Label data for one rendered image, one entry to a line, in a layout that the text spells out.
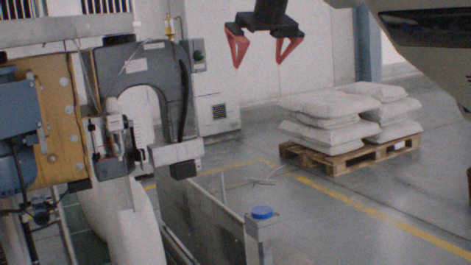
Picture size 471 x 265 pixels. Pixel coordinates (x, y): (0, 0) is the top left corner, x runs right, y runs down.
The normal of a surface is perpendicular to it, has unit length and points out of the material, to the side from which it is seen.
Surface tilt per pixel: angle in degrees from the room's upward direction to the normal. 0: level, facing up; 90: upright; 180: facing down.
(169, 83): 90
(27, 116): 90
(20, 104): 90
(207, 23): 90
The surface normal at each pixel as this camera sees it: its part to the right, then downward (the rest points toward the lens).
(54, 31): 0.91, 0.02
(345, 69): 0.44, 0.18
